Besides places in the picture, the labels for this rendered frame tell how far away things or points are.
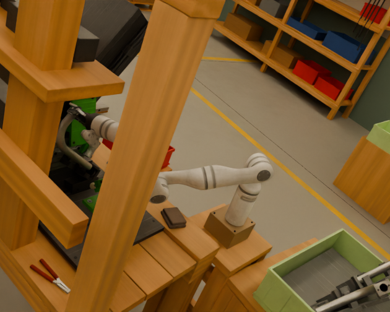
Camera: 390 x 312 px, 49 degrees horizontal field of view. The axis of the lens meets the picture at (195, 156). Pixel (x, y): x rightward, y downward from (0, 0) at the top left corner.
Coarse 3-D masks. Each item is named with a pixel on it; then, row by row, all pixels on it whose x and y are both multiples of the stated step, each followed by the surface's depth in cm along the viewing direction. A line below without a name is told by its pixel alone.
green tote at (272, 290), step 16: (320, 240) 194; (336, 240) 211; (352, 240) 205; (304, 256) 188; (352, 256) 206; (368, 256) 201; (272, 272) 165; (288, 272) 188; (272, 288) 167; (288, 288) 161; (272, 304) 168; (288, 304) 162; (304, 304) 157
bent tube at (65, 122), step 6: (66, 120) 158; (72, 120) 160; (60, 126) 157; (66, 126) 158; (60, 132) 157; (60, 138) 158; (60, 144) 159; (66, 150) 162; (72, 150) 165; (72, 156) 165; (78, 156) 167; (78, 162) 169; (84, 162) 171; (90, 168) 174
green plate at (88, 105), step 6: (72, 102) 162; (78, 102) 164; (84, 102) 166; (90, 102) 169; (84, 108) 167; (90, 108) 170; (72, 126) 166; (78, 126) 168; (84, 126) 170; (72, 132) 167; (78, 132) 169; (72, 138) 168; (78, 138) 170; (72, 144) 169; (78, 144) 171
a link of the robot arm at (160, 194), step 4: (156, 184) 158; (160, 184) 159; (156, 188) 159; (160, 188) 160; (164, 188) 162; (152, 192) 160; (156, 192) 161; (160, 192) 162; (164, 192) 163; (168, 192) 166; (152, 196) 162; (156, 196) 163; (160, 196) 163; (164, 196) 164; (152, 200) 164; (156, 200) 165; (160, 200) 165; (164, 200) 166
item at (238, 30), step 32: (256, 0) 714; (320, 0) 617; (384, 0) 551; (224, 32) 760; (256, 32) 748; (288, 32) 662; (320, 32) 643; (288, 64) 685; (352, 64) 597; (320, 96) 633
